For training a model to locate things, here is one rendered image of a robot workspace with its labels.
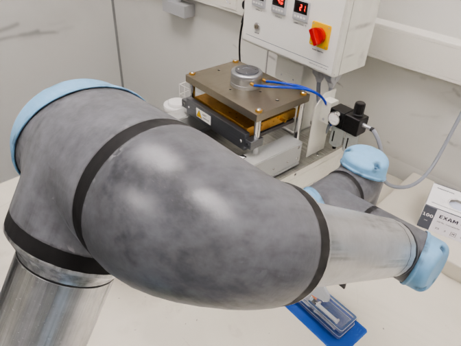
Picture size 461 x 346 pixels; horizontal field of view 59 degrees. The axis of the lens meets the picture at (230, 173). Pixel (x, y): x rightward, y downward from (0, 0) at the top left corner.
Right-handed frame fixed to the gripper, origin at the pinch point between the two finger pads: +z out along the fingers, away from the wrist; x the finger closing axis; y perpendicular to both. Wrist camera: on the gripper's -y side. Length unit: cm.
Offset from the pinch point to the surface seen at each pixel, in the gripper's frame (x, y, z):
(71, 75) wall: 15, -179, 21
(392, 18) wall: 61, -33, -39
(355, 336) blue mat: 1.7, 10.7, 7.8
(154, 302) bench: -27.8, -23.0, 8.0
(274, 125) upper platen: 13.5, -30.6, -20.4
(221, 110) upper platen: 4.8, -40.9, -22.7
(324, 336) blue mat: -3.6, 6.5, 7.8
